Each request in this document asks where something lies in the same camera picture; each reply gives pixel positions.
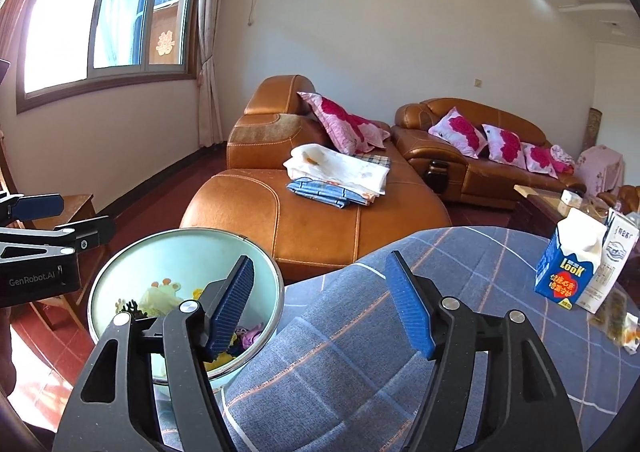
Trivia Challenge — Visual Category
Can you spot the pink floral pillow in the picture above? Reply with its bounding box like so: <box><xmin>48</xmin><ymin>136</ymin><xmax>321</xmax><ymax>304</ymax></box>
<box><xmin>296</xmin><ymin>91</ymin><xmax>392</xmax><ymax>155</ymax></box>
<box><xmin>520</xmin><ymin>142</ymin><xmax>560</xmax><ymax>178</ymax></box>
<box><xmin>481</xmin><ymin>123</ymin><xmax>528</xmax><ymax>169</ymax></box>
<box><xmin>428</xmin><ymin>107</ymin><xmax>488</xmax><ymax>158</ymax></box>

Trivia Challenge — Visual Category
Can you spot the beige curtain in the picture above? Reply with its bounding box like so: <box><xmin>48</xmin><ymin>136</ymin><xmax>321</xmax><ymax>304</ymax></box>
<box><xmin>192</xmin><ymin>0</ymin><xmax>231</xmax><ymax>148</ymax></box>

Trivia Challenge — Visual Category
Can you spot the folded blue cloth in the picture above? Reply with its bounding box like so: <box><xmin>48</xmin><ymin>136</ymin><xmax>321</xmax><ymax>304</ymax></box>
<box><xmin>286</xmin><ymin>177</ymin><xmax>373</xmax><ymax>209</ymax></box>

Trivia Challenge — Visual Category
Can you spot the purple wrapper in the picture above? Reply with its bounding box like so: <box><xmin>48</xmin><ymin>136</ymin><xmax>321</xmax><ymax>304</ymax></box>
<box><xmin>235</xmin><ymin>322</ymin><xmax>266</xmax><ymax>348</ymax></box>

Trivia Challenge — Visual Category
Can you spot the blue milk carton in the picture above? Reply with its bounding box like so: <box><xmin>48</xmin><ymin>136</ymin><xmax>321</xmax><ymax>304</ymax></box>
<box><xmin>534</xmin><ymin>207</ymin><xmax>608</xmax><ymax>312</ymax></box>

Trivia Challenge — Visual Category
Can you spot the window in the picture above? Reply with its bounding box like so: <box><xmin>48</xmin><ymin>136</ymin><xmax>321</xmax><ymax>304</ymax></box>
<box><xmin>15</xmin><ymin>0</ymin><xmax>206</xmax><ymax>113</ymax></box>

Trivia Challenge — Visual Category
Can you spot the blue plaid tablecloth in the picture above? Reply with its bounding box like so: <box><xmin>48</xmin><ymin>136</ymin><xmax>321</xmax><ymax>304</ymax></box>
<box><xmin>155</xmin><ymin>226</ymin><xmax>640</xmax><ymax>452</ymax></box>

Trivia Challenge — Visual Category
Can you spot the brown leather chaise sofa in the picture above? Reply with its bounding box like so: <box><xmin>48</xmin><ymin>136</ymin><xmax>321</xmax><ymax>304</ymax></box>
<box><xmin>179</xmin><ymin>75</ymin><xmax>453</xmax><ymax>283</ymax></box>

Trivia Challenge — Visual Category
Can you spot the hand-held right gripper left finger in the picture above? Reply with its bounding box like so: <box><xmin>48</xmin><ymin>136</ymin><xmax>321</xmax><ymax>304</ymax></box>
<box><xmin>56</xmin><ymin>255</ymin><xmax>256</xmax><ymax>452</ymax></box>

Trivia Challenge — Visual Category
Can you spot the wooden chair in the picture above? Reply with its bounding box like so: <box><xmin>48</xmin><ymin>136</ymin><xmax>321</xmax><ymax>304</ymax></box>
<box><xmin>37</xmin><ymin>193</ymin><xmax>96</xmax><ymax>328</ymax></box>

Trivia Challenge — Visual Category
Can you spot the clear patterned snack wrapper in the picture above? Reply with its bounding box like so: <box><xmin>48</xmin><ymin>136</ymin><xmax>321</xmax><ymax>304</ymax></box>
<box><xmin>597</xmin><ymin>289</ymin><xmax>640</xmax><ymax>355</ymax></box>

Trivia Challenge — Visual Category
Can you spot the white milk carton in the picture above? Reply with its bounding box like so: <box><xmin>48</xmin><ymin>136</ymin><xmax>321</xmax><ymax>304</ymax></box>
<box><xmin>577</xmin><ymin>209</ymin><xmax>640</xmax><ymax>314</ymax></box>

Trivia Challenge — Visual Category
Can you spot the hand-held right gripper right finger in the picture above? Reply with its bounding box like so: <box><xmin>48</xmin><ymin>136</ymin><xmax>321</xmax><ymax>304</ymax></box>
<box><xmin>385</xmin><ymin>249</ymin><xmax>583</xmax><ymax>452</ymax></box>

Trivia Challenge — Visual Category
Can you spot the wooden coffee table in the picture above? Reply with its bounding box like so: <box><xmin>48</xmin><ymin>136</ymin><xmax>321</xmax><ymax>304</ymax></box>
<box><xmin>510</xmin><ymin>185</ymin><xmax>608</xmax><ymax>238</ymax></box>

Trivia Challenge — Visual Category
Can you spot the folded pink blanket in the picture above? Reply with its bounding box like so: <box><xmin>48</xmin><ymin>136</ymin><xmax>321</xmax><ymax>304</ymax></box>
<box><xmin>550</xmin><ymin>145</ymin><xmax>577</xmax><ymax>174</ymax></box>

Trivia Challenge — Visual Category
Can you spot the pink cloth cover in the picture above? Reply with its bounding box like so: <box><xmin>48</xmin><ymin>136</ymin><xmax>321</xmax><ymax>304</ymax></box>
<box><xmin>575</xmin><ymin>145</ymin><xmax>626</xmax><ymax>198</ymax></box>

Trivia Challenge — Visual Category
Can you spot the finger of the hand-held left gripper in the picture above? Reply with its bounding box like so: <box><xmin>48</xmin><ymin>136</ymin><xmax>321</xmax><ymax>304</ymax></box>
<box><xmin>0</xmin><ymin>215</ymin><xmax>117</xmax><ymax>263</ymax></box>
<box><xmin>0</xmin><ymin>193</ymin><xmax>65</xmax><ymax>224</ymax></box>

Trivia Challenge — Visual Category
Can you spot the brown leather armchair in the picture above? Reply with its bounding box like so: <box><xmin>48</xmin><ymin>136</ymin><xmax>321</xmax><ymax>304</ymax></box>
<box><xmin>597</xmin><ymin>185</ymin><xmax>640</xmax><ymax>215</ymax></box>

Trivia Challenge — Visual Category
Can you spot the folded white cloth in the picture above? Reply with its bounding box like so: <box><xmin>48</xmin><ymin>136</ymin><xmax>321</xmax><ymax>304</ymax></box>
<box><xmin>282</xmin><ymin>143</ymin><xmax>392</xmax><ymax>205</ymax></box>

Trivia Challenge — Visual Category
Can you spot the mint green trash bin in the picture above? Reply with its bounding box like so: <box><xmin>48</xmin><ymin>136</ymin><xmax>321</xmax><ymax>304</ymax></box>
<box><xmin>87</xmin><ymin>228</ymin><xmax>286</xmax><ymax>390</ymax></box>

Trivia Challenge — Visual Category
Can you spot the yellow plastic wrapper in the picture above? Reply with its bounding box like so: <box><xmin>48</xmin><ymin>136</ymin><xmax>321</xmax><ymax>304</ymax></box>
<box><xmin>202</xmin><ymin>332</ymin><xmax>251</xmax><ymax>373</ymax></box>

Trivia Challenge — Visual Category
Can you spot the tall patterned scroll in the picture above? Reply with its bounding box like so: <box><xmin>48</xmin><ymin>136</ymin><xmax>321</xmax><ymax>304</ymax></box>
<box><xmin>586</xmin><ymin>107</ymin><xmax>602</xmax><ymax>153</ymax></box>

